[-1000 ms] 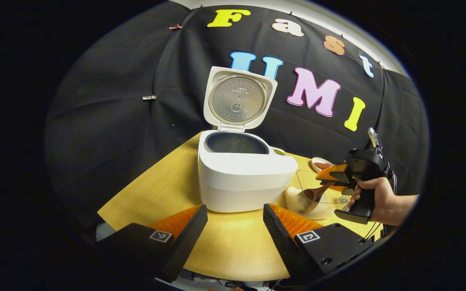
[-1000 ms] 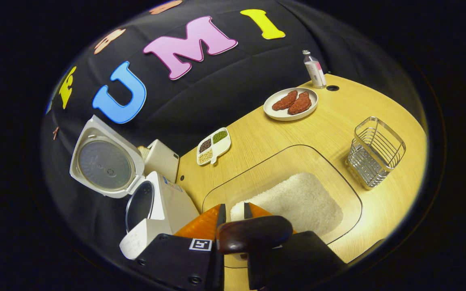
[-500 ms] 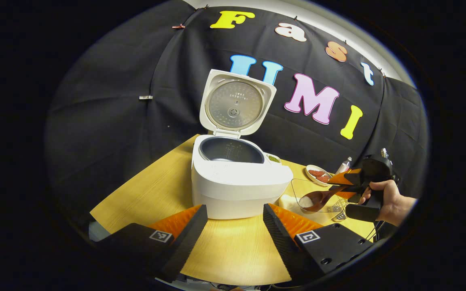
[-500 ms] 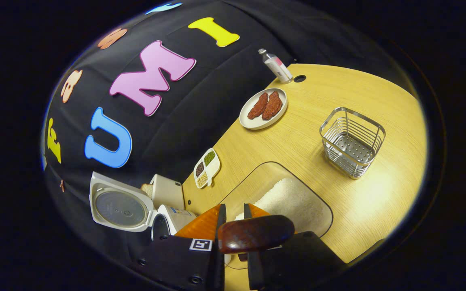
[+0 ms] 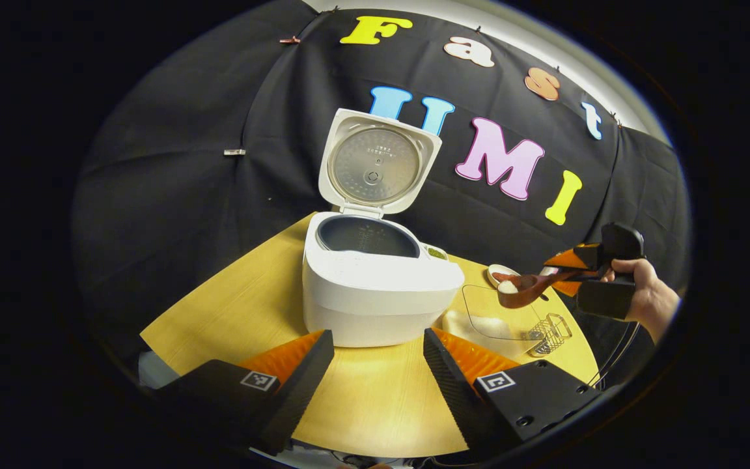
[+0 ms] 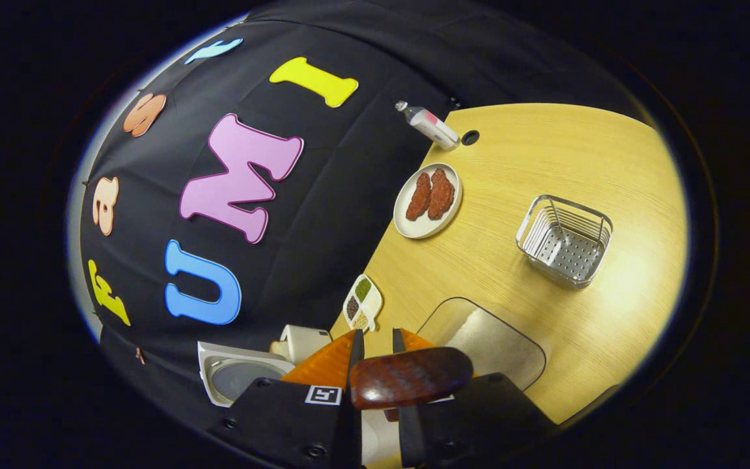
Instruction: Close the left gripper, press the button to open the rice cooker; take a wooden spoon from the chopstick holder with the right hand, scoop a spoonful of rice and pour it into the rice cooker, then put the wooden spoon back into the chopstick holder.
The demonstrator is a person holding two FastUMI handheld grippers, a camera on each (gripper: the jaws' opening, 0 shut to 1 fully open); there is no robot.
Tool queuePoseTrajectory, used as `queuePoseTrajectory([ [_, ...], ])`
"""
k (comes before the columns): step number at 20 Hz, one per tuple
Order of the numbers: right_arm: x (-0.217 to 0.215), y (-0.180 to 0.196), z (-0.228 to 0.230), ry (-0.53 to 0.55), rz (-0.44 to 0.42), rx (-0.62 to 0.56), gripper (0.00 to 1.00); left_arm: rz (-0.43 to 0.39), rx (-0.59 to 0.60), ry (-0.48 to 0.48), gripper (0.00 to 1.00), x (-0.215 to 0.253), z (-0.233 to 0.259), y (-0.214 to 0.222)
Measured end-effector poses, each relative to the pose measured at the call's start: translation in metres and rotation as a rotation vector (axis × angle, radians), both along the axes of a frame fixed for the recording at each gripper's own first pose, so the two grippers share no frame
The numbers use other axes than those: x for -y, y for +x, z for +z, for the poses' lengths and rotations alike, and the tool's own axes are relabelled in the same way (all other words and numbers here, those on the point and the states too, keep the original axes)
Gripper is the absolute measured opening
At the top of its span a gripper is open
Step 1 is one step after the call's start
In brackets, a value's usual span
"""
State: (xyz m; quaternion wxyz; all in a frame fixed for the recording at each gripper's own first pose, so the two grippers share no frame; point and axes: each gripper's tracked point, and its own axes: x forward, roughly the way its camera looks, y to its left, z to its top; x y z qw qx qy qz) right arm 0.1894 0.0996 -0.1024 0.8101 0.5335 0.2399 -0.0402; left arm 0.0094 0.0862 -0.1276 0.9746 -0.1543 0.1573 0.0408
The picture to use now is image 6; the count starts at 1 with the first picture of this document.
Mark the white rice cooker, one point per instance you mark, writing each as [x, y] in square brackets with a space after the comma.
[215, 365]

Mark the toast bread slice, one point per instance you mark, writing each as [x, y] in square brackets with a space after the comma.
[279, 348]

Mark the clear plastic container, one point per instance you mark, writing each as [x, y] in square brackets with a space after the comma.
[440, 319]

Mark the clear bottle with pink label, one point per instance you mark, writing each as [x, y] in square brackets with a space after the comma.
[430, 125]

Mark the white round plate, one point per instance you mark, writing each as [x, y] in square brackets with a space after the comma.
[424, 228]

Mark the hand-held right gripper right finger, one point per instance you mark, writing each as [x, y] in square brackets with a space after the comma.
[466, 430]

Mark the brown wooden spoon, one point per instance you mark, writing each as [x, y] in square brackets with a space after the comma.
[407, 378]

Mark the red cloth clip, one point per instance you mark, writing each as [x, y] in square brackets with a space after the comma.
[140, 355]

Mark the white divided grain dish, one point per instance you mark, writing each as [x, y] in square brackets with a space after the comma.
[362, 303]

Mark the red meat piece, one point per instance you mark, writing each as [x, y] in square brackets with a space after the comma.
[418, 195]
[441, 193]

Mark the white toaster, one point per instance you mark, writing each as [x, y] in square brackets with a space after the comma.
[306, 339]

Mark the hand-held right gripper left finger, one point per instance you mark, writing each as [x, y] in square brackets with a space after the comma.
[284, 423]

